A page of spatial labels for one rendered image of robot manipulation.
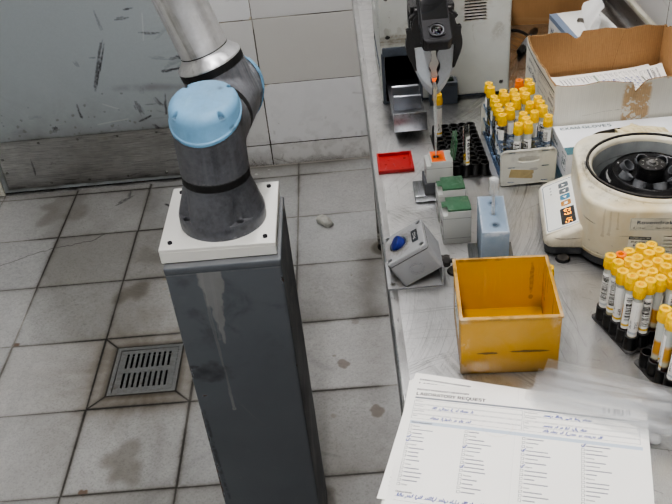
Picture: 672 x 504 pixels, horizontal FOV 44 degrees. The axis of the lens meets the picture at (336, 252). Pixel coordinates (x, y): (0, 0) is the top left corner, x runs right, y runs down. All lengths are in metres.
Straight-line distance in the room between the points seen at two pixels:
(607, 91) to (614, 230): 0.36
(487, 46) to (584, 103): 0.32
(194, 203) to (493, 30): 0.76
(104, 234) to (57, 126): 0.48
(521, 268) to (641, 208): 0.21
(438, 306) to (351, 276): 1.51
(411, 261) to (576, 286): 0.25
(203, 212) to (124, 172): 2.07
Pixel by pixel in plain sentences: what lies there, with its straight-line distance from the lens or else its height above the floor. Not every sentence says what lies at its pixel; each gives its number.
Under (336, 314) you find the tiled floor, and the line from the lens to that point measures 2.62.
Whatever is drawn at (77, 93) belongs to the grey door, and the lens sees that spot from 3.34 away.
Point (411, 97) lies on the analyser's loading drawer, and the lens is 1.72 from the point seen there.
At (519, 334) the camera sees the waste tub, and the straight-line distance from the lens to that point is 1.12.
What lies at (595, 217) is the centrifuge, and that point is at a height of 0.96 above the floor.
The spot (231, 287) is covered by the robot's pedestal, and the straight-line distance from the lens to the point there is 1.44.
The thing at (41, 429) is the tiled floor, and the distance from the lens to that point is 2.51.
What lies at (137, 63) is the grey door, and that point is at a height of 0.51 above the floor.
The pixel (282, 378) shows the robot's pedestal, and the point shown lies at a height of 0.60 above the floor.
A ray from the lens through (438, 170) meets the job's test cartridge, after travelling 1.48.
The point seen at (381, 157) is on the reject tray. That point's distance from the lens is 1.64.
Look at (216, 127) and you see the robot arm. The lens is 1.32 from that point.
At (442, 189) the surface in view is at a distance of 1.41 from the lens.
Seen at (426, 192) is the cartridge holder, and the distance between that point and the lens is 1.49.
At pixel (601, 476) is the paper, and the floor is 0.89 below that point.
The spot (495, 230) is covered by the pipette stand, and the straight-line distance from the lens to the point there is 1.25.
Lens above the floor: 1.69
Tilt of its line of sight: 36 degrees down
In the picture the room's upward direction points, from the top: 6 degrees counter-clockwise
